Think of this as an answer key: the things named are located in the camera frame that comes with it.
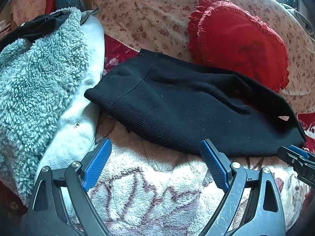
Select grey folded cloth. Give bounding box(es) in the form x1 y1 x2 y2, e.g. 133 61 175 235
280 3 314 36

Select teal box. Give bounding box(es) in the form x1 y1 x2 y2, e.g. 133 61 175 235
55 0 86 12

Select black knit pants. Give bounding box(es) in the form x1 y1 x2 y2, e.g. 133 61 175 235
84 50 306 157

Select person's right hand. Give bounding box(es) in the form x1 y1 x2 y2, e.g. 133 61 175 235
300 188 314 231

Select red and white plush blanket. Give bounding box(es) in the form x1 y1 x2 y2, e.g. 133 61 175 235
39 32 315 236

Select floral beige pillow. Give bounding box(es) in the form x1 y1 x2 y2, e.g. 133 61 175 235
93 0 314 112

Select grey fleece-lined white jacket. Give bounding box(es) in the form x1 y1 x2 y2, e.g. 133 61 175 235
1 7 105 205

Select red heart-shaped ruffled pillow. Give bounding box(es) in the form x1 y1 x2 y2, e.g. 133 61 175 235
187 0 289 92

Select black garment on jacket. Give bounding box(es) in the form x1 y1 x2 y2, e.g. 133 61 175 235
1 11 70 51

